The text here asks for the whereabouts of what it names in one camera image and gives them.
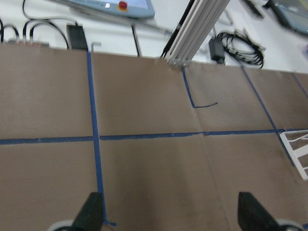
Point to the aluminium frame post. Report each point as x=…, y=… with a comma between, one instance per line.
x=194, y=26

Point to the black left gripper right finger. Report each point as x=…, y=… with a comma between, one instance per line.
x=252, y=216

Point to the teach pendant tablet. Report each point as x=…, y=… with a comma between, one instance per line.
x=125, y=8

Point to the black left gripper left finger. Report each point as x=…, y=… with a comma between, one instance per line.
x=90, y=217

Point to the white wire cup rack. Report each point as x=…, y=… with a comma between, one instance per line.
x=289, y=137

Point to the black power adapter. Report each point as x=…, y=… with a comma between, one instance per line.
x=216, y=50
x=76, y=37

